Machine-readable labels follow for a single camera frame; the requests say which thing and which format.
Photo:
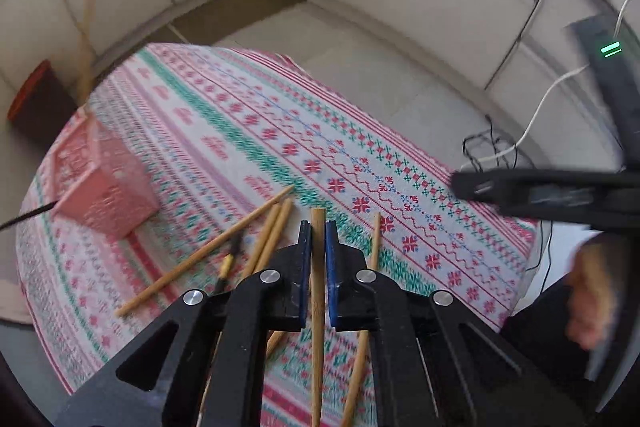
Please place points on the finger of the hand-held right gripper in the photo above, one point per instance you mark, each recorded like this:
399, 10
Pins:
530, 194

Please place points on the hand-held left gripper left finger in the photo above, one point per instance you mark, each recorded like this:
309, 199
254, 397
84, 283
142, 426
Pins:
303, 277

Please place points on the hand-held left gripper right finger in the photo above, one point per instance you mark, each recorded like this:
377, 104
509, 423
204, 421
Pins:
332, 277

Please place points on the wooden chopstick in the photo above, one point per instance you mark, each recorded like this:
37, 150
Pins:
374, 242
279, 232
200, 259
267, 234
317, 357
86, 57

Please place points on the pink plastic basket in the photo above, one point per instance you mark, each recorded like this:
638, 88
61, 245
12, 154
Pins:
102, 177

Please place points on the person's right hand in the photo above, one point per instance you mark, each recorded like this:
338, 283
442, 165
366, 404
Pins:
592, 297

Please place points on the black chopstick with yellow band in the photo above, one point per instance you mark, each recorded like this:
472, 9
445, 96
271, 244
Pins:
227, 264

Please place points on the person's dark trousers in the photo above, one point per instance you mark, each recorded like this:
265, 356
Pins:
545, 337

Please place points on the patterned knit tablecloth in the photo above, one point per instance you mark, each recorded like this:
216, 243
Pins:
260, 137

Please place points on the dark box with red lid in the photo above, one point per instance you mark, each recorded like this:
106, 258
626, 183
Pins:
40, 102

